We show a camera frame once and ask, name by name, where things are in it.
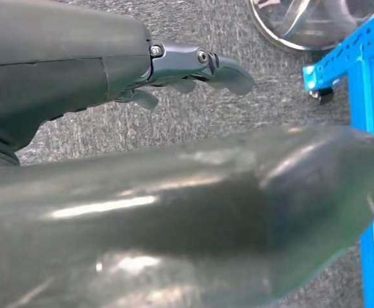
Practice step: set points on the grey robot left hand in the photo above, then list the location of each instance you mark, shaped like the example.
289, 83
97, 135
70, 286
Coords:
62, 55

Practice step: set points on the chrome stanchion base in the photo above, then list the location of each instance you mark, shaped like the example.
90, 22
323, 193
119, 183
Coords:
301, 21

